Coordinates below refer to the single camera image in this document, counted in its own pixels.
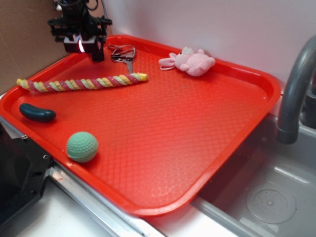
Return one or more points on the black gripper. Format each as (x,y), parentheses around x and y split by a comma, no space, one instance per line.
(76,21)

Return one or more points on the bunch of metal keys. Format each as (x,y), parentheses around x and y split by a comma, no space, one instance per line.
(123,54)

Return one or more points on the cardboard panel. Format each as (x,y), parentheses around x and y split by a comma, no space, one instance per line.
(26,43)

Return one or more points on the black oblong capsule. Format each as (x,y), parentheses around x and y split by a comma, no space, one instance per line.
(37,114)

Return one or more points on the green dimpled ball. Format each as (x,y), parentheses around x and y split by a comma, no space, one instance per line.
(82,147)

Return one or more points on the pink plush bunny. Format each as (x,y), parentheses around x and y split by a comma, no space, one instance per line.
(195,64)

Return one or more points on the red plastic tray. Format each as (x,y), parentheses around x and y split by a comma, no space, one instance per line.
(160,141)

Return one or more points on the grey toy faucet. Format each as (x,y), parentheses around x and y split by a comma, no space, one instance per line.
(298,103)

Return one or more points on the grey toy sink basin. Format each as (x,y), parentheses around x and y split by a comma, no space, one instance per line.
(265,189)

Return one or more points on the twisted multicolour rope toy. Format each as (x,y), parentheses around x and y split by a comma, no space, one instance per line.
(82,84)

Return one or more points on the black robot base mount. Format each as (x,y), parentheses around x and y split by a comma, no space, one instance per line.
(24,168)

